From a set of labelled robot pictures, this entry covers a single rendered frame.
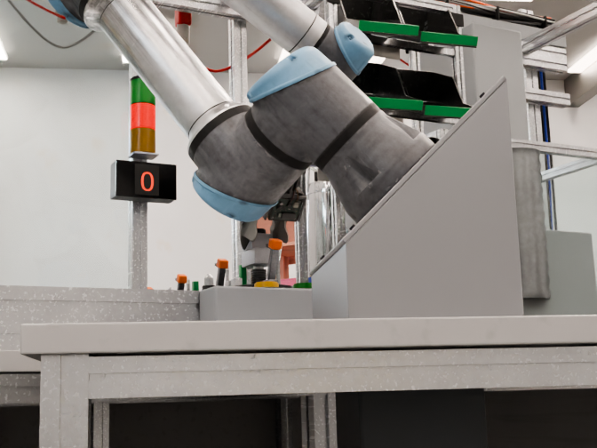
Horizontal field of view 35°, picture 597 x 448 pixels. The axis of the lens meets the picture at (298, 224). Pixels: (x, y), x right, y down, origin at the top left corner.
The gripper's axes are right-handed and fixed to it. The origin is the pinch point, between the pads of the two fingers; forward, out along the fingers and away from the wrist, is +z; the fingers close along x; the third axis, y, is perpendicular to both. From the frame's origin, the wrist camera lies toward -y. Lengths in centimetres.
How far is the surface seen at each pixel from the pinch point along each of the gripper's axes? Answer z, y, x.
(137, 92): -17.0, -26.7, -20.7
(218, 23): 226, -945, 352
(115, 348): -28, 72, -49
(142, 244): 7.9, -10.4, -18.5
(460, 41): -39, -21, 44
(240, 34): 1, -139, 44
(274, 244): -4.2, 8.2, -0.7
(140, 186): -3.0, -13.8, -20.2
